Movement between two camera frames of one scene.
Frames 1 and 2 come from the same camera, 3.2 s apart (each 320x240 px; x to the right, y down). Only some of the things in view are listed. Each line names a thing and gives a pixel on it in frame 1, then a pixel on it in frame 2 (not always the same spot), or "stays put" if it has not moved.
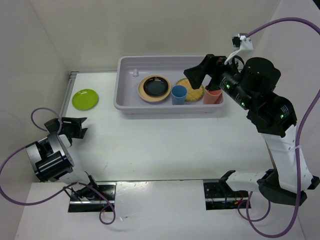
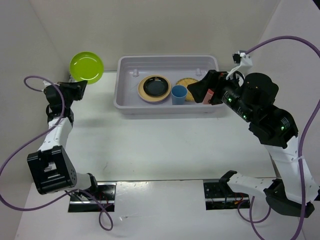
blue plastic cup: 179,93 stays put
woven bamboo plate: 192,94 stays put
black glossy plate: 155,86 stays put
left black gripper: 75,122 → 78,87
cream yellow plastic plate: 146,97 stays put
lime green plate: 85,99 → 86,66
